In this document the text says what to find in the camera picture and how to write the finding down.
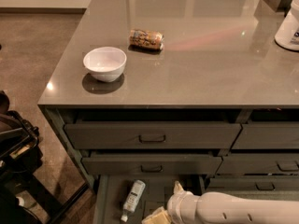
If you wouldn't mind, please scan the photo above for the white wipes canister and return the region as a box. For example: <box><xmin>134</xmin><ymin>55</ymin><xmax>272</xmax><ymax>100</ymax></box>
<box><xmin>275</xmin><ymin>0</ymin><xmax>299</xmax><ymax>51</ymax></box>

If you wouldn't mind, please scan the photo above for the middle right grey drawer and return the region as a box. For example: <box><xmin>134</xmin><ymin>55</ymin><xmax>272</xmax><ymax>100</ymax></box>
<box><xmin>217</xmin><ymin>153</ymin><xmax>299</xmax><ymax>175</ymax></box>

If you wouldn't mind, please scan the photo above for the bottom right grey drawer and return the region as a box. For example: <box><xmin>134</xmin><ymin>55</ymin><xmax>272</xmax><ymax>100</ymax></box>
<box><xmin>206</xmin><ymin>175</ymin><xmax>299</xmax><ymax>192</ymax></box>

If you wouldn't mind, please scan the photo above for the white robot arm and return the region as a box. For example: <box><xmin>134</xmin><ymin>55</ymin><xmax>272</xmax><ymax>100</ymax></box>
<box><xmin>141</xmin><ymin>181</ymin><xmax>299</xmax><ymax>224</ymax></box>

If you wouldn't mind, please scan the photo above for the open bottom left drawer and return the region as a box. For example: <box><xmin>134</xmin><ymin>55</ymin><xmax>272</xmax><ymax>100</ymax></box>
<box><xmin>93</xmin><ymin>175</ymin><xmax>205</xmax><ymax>224</ymax></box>

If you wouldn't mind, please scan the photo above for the top right grey drawer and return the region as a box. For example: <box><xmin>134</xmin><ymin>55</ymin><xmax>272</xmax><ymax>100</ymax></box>
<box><xmin>233</xmin><ymin>108</ymin><xmax>299</xmax><ymax>149</ymax></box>

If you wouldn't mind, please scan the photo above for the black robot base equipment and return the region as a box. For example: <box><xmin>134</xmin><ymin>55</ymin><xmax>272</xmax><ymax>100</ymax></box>
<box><xmin>0</xmin><ymin>91</ymin><xmax>88</xmax><ymax>224</ymax></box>

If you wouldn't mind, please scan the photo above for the grey counter cabinet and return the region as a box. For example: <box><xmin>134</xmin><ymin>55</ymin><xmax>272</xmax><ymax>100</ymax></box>
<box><xmin>36</xmin><ymin>0</ymin><xmax>299</xmax><ymax>224</ymax></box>

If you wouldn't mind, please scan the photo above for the patterned snack can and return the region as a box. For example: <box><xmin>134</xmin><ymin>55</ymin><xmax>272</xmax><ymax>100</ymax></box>
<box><xmin>129</xmin><ymin>29</ymin><xmax>164</xmax><ymax>50</ymax></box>

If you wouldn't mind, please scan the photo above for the white ceramic bowl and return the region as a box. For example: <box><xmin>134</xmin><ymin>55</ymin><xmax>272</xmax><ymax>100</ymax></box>
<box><xmin>83</xmin><ymin>47</ymin><xmax>127</xmax><ymax>82</ymax></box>

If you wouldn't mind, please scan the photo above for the middle left grey drawer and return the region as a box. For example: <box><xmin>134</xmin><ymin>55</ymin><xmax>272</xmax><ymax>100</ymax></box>
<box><xmin>81</xmin><ymin>152</ymin><xmax>221</xmax><ymax>175</ymax></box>

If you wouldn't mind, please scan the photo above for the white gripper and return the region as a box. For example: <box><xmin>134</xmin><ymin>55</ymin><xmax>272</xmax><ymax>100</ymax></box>
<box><xmin>142</xmin><ymin>181</ymin><xmax>199</xmax><ymax>224</ymax></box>

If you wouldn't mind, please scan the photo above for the top left grey drawer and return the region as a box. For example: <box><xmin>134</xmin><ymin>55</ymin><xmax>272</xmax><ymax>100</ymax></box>
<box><xmin>64</xmin><ymin>109</ymin><xmax>241</xmax><ymax>149</ymax></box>

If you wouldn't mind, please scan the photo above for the grey drawer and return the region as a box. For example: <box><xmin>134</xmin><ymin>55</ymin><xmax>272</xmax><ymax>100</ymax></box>
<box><xmin>233</xmin><ymin>108</ymin><xmax>299</xmax><ymax>149</ymax></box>
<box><xmin>206</xmin><ymin>175</ymin><xmax>299</xmax><ymax>192</ymax></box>
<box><xmin>64</xmin><ymin>109</ymin><xmax>241</xmax><ymax>149</ymax></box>
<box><xmin>81</xmin><ymin>152</ymin><xmax>221</xmax><ymax>175</ymax></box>
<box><xmin>217</xmin><ymin>153</ymin><xmax>299</xmax><ymax>175</ymax></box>

